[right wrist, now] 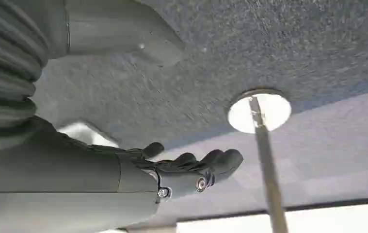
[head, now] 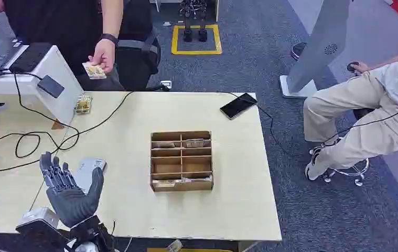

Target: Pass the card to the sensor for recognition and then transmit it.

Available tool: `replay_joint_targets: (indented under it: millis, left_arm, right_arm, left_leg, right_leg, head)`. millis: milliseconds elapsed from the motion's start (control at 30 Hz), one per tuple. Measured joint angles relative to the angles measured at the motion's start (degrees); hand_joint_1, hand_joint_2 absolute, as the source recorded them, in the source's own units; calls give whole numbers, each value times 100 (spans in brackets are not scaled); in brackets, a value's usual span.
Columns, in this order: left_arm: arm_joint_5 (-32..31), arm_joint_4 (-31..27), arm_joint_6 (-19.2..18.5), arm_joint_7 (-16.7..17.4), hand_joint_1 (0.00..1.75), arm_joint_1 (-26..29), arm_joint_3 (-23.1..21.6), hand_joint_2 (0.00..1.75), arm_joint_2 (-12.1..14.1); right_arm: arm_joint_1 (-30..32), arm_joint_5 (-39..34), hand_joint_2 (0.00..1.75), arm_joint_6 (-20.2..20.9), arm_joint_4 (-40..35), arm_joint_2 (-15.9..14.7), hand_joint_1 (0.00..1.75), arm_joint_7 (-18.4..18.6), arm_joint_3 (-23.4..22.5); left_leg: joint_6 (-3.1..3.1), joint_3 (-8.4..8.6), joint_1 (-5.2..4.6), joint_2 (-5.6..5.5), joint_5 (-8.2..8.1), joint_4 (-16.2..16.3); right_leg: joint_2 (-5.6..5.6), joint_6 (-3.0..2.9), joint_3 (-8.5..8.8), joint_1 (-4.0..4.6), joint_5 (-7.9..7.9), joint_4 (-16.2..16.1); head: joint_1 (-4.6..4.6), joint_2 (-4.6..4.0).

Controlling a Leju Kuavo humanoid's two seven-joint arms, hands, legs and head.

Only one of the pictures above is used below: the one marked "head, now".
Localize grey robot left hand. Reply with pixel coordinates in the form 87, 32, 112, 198
39, 151, 105, 229

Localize standing person's left hand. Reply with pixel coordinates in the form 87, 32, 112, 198
88, 38, 116, 74

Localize seated person's hand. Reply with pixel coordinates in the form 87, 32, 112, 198
350, 61, 372, 76

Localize printed card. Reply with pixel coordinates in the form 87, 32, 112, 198
82, 61, 107, 80

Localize black wristwatch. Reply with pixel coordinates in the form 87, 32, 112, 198
98, 33, 120, 47

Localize black office chair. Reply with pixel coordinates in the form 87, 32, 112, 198
115, 0, 170, 92

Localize pale grey flat device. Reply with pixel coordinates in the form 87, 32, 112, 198
74, 157, 108, 194

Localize standing person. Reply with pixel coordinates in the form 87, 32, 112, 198
3, 0, 130, 92

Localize seated person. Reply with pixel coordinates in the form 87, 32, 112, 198
303, 30, 398, 182

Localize grey standing pillar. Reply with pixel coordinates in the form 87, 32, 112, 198
279, 0, 353, 100

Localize stack of printed cards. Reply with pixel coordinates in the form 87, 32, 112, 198
74, 95, 94, 115

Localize small black power pack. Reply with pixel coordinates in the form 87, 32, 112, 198
37, 75, 66, 99

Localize black flat box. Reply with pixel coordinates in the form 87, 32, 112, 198
9, 42, 53, 74

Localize black shoe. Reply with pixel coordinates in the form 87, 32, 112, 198
290, 42, 308, 61

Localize white desk stand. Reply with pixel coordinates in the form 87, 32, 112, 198
0, 44, 84, 125

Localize black robot legs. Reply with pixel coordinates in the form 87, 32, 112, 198
179, 0, 209, 43

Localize chrome stool base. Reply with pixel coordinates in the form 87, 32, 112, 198
308, 136, 370, 187

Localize wooden card box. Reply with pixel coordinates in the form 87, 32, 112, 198
149, 130, 214, 193

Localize small loose card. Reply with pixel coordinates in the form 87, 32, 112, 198
166, 239, 184, 252

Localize black smartphone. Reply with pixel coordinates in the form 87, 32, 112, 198
219, 92, 258, 121

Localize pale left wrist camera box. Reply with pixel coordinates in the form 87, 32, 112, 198
15, 207, 60, 233

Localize long black cable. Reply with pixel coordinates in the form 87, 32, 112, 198
0, 91, 134, 176

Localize looped black cable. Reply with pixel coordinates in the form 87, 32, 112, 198
0, 69, 81, 159

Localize black phone cable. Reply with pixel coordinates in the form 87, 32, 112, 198
229, 91, 290, 154

